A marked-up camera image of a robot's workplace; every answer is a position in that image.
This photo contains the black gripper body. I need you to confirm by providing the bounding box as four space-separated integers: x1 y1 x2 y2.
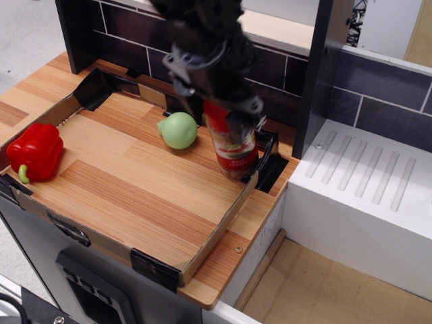
163 43 266 130

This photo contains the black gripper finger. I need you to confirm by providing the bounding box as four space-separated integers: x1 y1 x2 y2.
226 111 255 154
177 91 204 127

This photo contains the basil bottle red lid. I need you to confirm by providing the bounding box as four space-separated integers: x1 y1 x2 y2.
202 100 260 182

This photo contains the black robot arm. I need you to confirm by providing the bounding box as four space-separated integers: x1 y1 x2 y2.
152 1 265 144

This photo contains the green onion toy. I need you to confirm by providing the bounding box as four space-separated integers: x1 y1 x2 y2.
157 112 198 150

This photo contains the white sink drainboard unit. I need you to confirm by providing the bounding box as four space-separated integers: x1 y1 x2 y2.
282 120 431 299

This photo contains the red bell pepper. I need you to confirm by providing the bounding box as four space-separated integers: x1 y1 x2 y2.
6 124 63 184

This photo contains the dark grey vertical post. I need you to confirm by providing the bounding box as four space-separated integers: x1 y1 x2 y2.
292 0 354 159

